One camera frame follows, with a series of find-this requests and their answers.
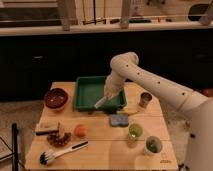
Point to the yellow banana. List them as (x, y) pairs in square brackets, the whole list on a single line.
[(128, 111)]

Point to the green plastic tray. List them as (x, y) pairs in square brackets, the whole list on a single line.
[(88, 90)]

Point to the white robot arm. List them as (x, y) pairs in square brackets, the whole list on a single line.
[(194, 105)]

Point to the white dish brush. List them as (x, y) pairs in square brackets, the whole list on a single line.
[(48, 157)]

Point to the blue-grey towel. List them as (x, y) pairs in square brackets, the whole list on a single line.
[(100, 102)]

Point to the green translucent cup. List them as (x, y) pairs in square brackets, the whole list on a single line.
[(135, 131)]

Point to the blue sponge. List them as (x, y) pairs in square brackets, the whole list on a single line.
[(119, 120)]

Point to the black-handled scrub block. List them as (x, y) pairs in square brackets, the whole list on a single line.
[(47, 128)]

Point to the black metal stand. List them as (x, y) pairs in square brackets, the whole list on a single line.
[(14, 148)]

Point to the dark red bowl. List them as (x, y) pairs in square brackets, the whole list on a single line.
[(56, 99)]

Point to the white mug green inside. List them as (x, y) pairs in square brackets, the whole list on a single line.
[(153, 146)]

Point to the orange fruit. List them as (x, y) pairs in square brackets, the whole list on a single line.
[(80, 131)]

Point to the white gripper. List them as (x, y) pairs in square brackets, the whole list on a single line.
[(111, 90)]

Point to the metal cup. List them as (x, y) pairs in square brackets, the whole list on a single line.
[(145, 99)]

